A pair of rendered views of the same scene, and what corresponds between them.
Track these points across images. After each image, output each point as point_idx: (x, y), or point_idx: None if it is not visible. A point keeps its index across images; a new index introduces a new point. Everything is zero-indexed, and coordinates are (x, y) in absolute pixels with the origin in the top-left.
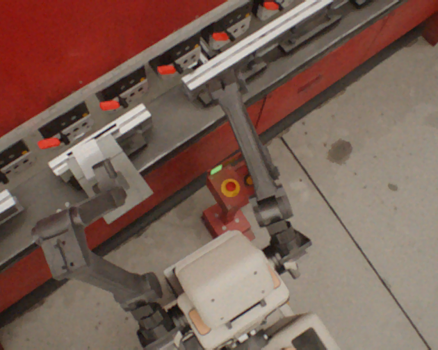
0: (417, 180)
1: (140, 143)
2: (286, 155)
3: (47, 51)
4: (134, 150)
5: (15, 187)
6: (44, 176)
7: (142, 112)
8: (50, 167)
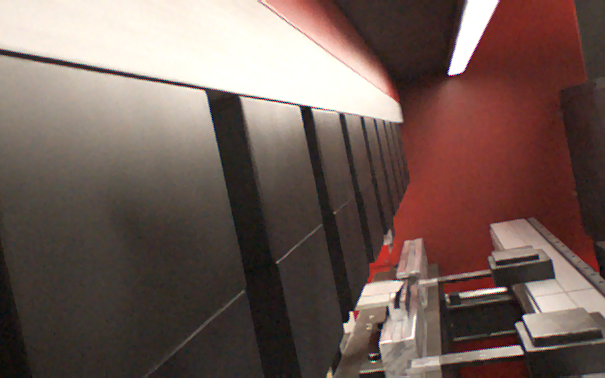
0: None
1: (366, 367)
2: None
3: None
4: (363, 361)
5: (439, 307)
6: (428, 321)
7: (395, 338)
8: (437, 324)
